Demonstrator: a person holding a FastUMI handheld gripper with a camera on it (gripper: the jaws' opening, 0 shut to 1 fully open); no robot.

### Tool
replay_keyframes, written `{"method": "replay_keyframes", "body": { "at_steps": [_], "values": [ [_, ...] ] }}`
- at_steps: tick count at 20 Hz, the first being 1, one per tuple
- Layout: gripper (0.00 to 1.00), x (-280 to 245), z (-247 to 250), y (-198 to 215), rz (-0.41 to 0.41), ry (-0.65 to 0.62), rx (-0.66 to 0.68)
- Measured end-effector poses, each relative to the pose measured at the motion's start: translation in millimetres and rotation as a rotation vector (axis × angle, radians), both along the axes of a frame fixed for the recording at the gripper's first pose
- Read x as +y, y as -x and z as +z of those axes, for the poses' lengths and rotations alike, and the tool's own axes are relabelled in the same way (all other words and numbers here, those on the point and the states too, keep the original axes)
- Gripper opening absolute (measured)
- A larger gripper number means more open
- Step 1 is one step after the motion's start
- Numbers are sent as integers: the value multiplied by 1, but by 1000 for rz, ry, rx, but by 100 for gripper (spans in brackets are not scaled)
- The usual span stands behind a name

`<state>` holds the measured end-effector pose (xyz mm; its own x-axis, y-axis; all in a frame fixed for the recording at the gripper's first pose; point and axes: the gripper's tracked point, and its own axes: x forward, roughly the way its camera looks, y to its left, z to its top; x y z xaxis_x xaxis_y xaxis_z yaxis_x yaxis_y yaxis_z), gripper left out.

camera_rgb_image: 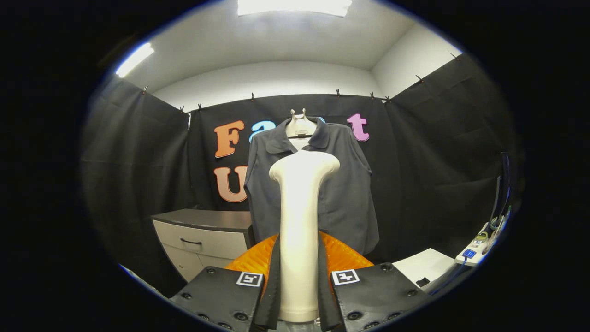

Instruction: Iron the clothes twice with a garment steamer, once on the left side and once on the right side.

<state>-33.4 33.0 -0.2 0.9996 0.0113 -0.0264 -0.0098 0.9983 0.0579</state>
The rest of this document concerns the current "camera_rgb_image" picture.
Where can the white power strip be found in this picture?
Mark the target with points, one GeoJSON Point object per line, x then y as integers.
{"type": "Point", "coordinates": [474, 251]}

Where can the row of black cloth clips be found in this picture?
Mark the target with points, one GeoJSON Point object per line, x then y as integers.
{"type": "Point", "coordinates": [338, 93]}

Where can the black backdrop cloth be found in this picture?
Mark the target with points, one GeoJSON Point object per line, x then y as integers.
{"type": "Point", "coordinates": [428, 170]}

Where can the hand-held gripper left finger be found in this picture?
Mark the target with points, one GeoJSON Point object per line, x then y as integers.
{"type": "Point", "coordinates": [273, 295]}

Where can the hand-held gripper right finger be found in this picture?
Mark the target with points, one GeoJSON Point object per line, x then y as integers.
{"type": "Point", "coordinates": [324, 295]}

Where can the white torso form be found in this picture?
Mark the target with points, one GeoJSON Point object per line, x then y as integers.
{"type": "Point", "coordinates": [299, 144]}

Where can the dark grey button shirt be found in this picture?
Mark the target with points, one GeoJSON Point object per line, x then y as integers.
{"type": "Point", "coordinates": [350, 198]}

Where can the large rectangular ceiling light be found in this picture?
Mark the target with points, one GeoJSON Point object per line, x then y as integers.
{"type": "Point", "coordinates": [295, 7]}

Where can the narrow ceiling light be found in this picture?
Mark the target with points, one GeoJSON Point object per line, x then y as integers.
{"type": "Point", "coordinates": [134, 60]}

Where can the beige drawer cabinet dark top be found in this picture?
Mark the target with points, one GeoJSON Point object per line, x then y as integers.
{"type": "Point", "coordinates": [203, 240]}

